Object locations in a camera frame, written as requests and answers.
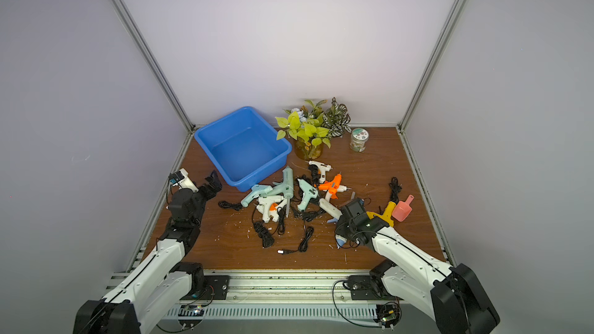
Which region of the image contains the blue plastic storage box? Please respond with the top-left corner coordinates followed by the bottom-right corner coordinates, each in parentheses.
top-left (194, 107), bottom-right (292, 193)

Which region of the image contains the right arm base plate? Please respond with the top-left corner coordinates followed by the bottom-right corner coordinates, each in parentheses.
top-left (343, 275), bottom-right (396, 301)

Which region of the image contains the aluminium front rail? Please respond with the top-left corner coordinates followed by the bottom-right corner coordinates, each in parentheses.
top-left (99, 268), bottom-right (465, 321)

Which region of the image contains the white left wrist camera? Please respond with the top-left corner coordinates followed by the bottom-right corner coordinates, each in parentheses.
top-left (168, 168), bottom-right (198, 193)

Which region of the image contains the pink plastic scoop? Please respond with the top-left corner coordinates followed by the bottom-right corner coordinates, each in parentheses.
top-left (391, 195), bottom-right (415, 222)

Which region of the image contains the white light-blue glue gun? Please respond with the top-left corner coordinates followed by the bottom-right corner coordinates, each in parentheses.
top-left (319, 198), bottom-right (347, 248)

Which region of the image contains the green leafy potted plant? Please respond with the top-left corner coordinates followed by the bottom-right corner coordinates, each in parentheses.
top-left (275, 100), bottom-right (331, 162)

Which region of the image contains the striped dark leaf plant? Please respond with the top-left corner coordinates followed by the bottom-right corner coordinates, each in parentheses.
top-left (323, 97), bottom-right (352, 138)

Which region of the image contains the yellow glue gun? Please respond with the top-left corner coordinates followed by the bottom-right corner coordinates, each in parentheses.
top-left (367, 201), bottom-right (396, 227)

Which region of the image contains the small clear glass jar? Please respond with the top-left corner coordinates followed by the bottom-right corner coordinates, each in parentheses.
top-left (350, 128), bottom-right (370, 152)

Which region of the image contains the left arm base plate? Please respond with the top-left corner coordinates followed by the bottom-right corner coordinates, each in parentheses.
top-left (183, 275), bottom-right (230, 301)

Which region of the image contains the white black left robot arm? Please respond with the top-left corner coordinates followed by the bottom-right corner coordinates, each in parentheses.
top-left (73, 169), bottom-right (222, 333)

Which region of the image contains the black coiled power cable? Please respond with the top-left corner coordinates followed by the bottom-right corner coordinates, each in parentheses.
top-left (251, 206), bottom-right (275, 249)

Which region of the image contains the black cable with plug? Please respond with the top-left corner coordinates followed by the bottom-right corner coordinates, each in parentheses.
top-left (277, 225), bottom-right (316, 256)

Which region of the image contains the long mint glue gun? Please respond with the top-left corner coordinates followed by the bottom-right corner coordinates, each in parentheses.
top-left (273, 166), bottom-right (294, 206)

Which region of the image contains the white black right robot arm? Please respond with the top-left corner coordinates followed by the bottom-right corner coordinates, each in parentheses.
top-left (320, 199), bottom-right (501, 333)

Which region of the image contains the white orange glue gun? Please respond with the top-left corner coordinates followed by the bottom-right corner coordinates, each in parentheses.
top-left (256, 195), bottom-right (288, 223)

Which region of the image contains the black cable bundle right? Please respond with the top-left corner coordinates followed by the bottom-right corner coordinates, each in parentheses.
top-left (388, 176), bottom-right (403, 203)

